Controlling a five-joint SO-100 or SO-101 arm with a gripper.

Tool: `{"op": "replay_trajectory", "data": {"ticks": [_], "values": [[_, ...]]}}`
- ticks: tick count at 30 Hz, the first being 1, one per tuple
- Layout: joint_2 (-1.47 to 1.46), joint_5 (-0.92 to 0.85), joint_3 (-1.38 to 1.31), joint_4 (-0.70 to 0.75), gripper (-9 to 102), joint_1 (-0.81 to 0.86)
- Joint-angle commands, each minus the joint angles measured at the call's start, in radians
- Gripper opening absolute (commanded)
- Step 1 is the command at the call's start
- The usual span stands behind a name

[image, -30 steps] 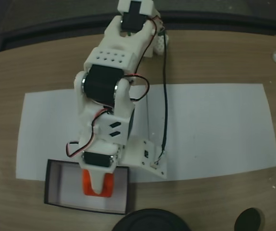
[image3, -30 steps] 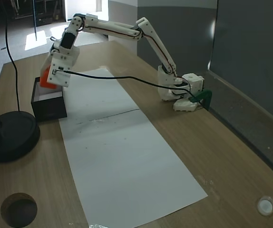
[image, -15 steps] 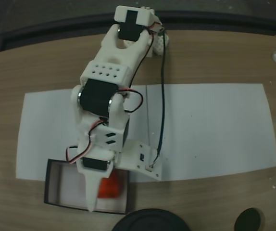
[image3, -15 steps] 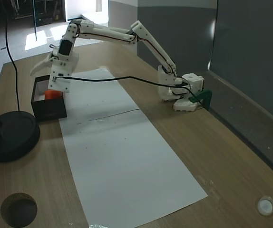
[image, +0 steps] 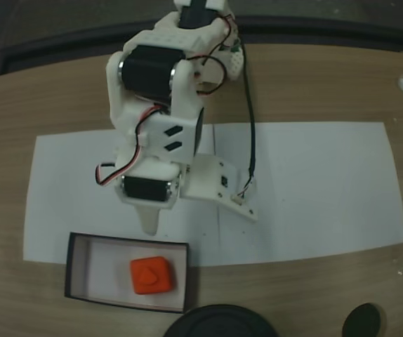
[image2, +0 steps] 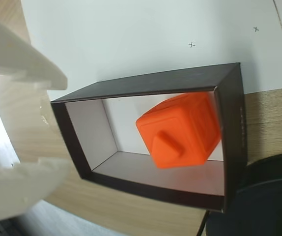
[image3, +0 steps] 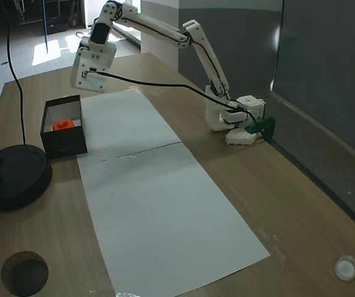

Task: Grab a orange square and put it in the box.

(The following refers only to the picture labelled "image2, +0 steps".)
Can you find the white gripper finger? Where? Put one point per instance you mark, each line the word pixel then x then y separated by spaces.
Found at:
pixel 20 186
pixel 25 59

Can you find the orange cube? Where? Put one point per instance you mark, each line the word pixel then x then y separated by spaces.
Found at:
pixel 180 132

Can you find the brown cardboard box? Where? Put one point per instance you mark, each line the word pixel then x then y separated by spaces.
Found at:
pixel 232 147

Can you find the black round stand base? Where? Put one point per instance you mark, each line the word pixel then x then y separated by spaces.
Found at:
pixel 266 209

